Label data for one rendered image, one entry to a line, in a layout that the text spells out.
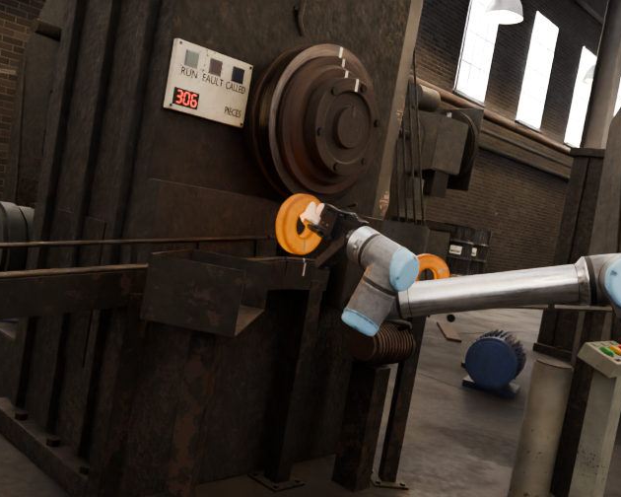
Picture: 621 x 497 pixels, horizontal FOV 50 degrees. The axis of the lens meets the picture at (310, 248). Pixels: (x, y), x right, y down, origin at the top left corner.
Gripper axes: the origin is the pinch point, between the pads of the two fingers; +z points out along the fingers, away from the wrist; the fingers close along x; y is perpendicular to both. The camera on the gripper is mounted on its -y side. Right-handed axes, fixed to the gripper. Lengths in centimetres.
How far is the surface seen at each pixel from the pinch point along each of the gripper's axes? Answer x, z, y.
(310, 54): -9.2, 27.9, 38.9
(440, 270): -67, -5, -11
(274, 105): 1.4, 23.4, 23.0
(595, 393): -83, -61, -23
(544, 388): -78, -49, -29
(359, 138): -25.0, 13.4, 21.7
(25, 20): -171, 642, -34
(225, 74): 9.4, 37.9, 25.6
